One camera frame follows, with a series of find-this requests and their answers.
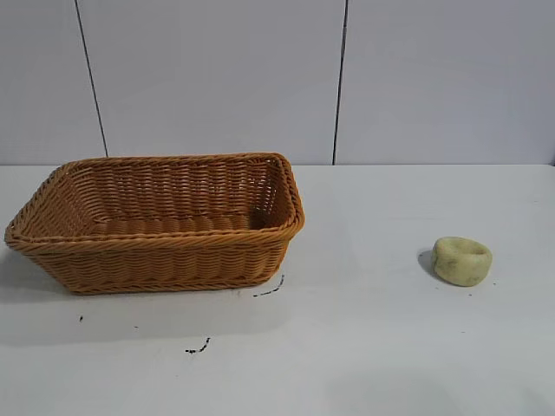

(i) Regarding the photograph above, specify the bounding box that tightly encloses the brown woven wicker basket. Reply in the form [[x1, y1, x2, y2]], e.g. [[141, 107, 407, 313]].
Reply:
[[3, 151, 304, 296]]

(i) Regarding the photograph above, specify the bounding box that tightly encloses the pale yellow egg yolk pastry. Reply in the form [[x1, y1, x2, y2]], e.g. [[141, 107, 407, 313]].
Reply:
[[430, 236, 493, 287]]

